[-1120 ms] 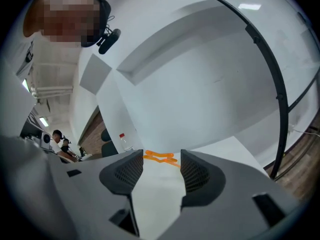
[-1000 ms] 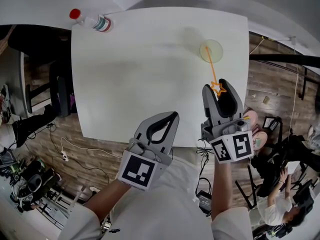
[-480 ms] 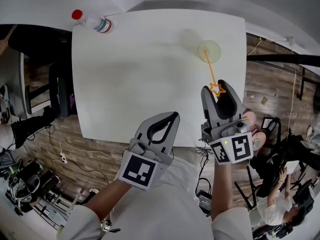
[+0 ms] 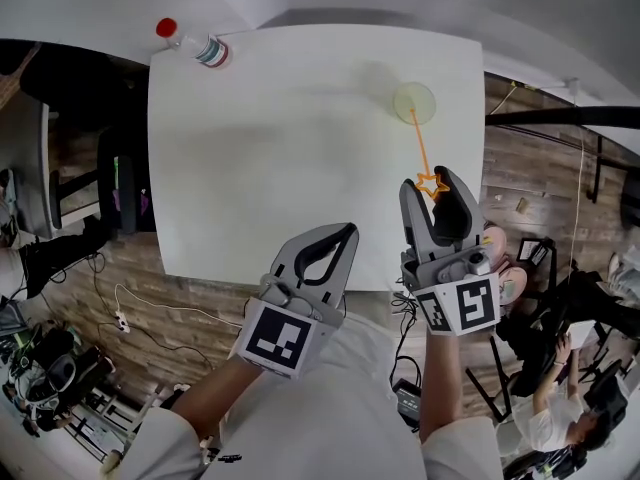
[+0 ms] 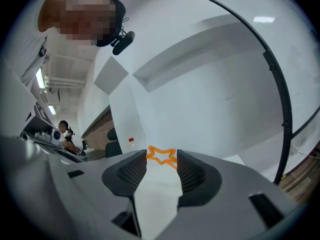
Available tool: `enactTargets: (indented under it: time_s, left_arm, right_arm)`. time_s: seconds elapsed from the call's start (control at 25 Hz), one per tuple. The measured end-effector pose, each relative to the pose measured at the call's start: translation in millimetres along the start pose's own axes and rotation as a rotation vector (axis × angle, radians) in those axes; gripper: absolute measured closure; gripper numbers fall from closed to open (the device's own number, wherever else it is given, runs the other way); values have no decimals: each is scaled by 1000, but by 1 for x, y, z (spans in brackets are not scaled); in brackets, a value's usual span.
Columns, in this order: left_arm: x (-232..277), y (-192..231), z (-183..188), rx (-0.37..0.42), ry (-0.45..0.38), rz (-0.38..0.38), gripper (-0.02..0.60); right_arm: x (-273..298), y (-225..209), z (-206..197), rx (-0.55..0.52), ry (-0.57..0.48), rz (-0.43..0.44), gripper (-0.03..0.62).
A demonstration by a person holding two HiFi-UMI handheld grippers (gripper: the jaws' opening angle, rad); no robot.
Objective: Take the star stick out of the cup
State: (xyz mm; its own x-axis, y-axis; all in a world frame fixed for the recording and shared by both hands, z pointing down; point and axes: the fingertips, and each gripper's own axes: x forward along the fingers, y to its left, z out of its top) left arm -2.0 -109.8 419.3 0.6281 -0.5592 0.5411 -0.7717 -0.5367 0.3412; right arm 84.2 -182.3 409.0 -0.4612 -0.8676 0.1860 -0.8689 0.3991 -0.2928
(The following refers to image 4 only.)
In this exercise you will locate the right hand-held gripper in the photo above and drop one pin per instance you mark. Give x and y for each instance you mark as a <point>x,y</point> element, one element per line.
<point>475,305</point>

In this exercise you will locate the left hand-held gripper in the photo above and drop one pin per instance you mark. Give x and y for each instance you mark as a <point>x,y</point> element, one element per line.
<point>275,340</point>

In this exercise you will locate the orange star-tipped straw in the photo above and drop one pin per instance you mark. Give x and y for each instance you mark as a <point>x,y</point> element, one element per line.
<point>420,138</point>

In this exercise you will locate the clear plastic cup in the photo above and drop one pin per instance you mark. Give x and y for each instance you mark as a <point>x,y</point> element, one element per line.
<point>422,95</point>

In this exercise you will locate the person's right forearm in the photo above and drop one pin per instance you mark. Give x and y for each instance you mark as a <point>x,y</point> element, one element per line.
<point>440,388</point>

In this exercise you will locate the person's left forearm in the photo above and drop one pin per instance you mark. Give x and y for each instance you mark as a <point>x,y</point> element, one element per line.
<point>215,398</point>

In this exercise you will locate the black framed card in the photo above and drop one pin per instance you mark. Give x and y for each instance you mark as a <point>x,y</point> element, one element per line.
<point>532,253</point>

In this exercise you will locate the black metal pole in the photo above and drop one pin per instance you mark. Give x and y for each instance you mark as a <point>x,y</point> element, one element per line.
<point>550,117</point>

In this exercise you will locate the person's white shirt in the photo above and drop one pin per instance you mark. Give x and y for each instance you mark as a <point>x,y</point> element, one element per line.
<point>340,418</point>

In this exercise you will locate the black floor box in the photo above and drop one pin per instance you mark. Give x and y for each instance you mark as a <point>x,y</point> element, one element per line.
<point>407,403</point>

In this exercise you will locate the black metal stand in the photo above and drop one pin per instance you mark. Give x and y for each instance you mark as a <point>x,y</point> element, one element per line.
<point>482,393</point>

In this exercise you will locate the purple cloth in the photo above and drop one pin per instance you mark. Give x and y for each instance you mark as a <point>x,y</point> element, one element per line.
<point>144,204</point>

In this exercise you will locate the white clipboard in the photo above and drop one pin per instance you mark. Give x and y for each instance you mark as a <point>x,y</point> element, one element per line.
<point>582,334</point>

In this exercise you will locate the black slatted stool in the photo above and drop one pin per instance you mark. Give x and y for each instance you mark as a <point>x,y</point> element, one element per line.
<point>632,200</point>

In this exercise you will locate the small white power strip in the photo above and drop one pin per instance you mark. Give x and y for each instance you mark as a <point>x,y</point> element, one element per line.
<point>121,321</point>

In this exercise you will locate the black office chair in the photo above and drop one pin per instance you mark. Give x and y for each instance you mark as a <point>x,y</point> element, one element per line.
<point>130,178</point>

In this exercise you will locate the green bottle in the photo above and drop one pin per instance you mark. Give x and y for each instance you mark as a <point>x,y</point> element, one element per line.
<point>117,170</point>

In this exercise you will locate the clear bottle with red cap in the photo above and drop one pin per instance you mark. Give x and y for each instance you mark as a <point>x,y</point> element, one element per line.
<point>210,52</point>

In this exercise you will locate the black cluttered desk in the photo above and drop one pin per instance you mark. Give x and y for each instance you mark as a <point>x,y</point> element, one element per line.
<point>545,465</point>

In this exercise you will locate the white metal rack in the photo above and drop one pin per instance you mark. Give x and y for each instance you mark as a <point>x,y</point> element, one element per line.
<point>100,418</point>

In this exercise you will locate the black equipment heap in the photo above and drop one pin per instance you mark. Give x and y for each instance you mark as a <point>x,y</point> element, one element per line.
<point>55,368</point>

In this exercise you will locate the grey side table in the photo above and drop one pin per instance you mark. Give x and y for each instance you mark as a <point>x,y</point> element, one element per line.
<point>30,138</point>

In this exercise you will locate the black metal frame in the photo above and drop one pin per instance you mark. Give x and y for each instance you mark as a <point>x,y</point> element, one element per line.
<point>595,178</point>

